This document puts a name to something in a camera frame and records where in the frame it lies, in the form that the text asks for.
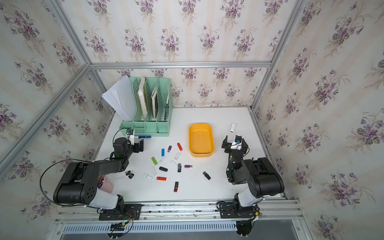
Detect pink pen cup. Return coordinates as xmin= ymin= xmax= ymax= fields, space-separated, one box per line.
xmin=98 ymin=176 xmax=114 ymax=194

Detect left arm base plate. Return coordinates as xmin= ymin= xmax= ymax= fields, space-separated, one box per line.
xmin=99 ymin=204 xmax=143 ymax=221

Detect white paper stack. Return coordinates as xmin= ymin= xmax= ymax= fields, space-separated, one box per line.
xmin=102 ymin=76 xmax=137 ymax=122

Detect aluminium front rail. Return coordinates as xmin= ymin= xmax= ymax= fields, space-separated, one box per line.
xmin=54 ymin=198 xmax=304 ymax=224

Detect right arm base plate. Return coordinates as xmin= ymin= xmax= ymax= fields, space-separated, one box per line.
xmin=216 ymin=201 xmax=260 ymax=219

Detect red oval usb drive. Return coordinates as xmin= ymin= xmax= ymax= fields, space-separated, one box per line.
xmin=177 ymin=143 xmax=183 ymax=151

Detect black binder clips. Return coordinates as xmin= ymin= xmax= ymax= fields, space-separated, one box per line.
xmin=125 ymin=171 xmax=134 ymax=179

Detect white usb drive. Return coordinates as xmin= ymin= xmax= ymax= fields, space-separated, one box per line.
xmin=174 ymin=153 xmax=181 ymax=161
xmin=171 ymin=161 xmax=178 ymax=168
xmin=151 ymin=167 xmax=157 ymax=176
xmin=144 ymin=174 xmax=153 ymax=181

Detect green desk file organizer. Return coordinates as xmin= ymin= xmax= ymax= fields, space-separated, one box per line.
xmin=120 ymin=77 xmax=174 ymax=137

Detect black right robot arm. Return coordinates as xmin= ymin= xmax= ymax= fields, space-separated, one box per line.
xmin=222 ymin=135 xmax=285 ymax=209

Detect yellow plastic storage box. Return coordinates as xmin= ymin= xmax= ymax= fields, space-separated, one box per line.
xmin=189 ymin=123 xmax=215 ymax=158

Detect green usb flash drive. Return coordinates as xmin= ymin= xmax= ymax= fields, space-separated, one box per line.
xmin=151 ymin=157 xmax=158 ymax=166

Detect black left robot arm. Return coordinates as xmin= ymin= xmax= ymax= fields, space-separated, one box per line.
xmin=39 ymin=129 xmax=144 ymax=214

